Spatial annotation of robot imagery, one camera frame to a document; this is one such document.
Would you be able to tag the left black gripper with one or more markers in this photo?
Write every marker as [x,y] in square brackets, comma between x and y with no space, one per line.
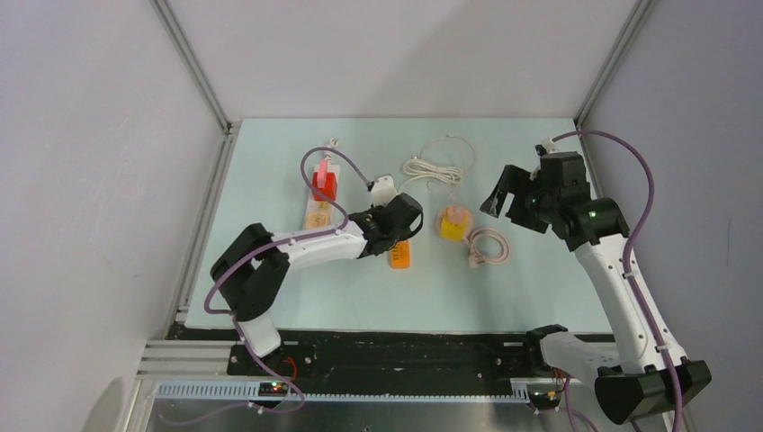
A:
[405,234]

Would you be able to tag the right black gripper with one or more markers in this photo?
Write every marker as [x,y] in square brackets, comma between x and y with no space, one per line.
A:
[515,180]

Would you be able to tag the yellow cube socket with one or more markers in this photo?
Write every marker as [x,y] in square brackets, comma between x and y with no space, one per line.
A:
[452,232]

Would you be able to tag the salmon pink charger plug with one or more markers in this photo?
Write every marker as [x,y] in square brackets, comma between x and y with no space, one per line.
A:
[457,214]

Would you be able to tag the red cube socket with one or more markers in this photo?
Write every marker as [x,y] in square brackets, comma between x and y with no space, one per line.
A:
[327,191]

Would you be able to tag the beige dragon cube adapter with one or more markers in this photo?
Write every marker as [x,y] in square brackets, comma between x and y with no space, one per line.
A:
[316,219]

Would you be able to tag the white multicolour power strip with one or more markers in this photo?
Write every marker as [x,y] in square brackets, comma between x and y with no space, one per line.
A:
[311,204]

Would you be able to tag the pink plug adapter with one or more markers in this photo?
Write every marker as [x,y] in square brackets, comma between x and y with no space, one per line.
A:
[321,174]

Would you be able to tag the pink round power strip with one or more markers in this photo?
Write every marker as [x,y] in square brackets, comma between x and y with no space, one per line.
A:
[440,215]

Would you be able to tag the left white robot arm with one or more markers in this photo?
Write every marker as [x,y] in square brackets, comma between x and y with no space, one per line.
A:
[250,273]

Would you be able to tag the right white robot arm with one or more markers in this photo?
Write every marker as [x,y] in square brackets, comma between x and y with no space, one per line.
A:
[650,373]

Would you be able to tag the orange power strip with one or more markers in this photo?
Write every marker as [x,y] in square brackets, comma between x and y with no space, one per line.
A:
[400,256]

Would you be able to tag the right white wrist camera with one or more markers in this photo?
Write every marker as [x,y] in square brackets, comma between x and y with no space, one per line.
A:
[546,147]

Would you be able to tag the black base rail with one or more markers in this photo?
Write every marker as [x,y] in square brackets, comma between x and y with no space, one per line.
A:
[391,364]

